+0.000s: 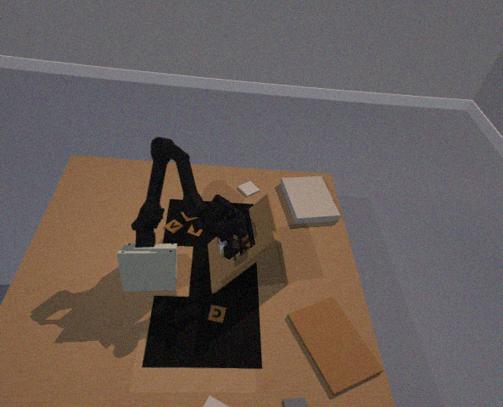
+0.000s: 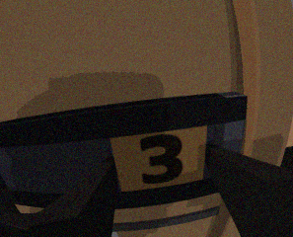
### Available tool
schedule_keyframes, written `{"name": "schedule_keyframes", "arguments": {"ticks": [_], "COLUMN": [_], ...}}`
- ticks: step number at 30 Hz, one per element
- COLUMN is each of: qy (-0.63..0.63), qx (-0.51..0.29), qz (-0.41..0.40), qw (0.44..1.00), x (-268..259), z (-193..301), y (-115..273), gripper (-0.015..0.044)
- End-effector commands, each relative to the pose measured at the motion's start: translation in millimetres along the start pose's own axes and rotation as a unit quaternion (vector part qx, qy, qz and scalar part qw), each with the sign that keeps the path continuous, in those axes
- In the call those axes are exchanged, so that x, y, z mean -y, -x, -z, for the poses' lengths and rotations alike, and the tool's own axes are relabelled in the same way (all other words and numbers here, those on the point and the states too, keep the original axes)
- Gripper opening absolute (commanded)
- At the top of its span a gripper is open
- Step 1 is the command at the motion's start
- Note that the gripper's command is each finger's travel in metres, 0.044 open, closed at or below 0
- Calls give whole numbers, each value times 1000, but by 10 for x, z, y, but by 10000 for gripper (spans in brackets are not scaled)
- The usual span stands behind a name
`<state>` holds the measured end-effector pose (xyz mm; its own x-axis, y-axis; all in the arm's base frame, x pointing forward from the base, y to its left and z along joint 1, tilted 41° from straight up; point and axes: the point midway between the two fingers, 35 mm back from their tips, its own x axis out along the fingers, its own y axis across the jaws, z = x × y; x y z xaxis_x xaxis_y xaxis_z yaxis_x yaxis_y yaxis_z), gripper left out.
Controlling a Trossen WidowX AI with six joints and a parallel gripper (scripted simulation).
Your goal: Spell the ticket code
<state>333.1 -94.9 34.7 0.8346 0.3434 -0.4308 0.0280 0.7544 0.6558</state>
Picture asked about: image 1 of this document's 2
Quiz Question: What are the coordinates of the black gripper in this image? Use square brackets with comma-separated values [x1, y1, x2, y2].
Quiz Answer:
[211, 210, 249, 259]

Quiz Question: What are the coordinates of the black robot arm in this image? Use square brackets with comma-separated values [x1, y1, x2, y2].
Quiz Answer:
[131, 137, 245, 248]

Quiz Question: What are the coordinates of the beige flat rectangular slab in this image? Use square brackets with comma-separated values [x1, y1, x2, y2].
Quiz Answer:
[280, 176, 340, 224]

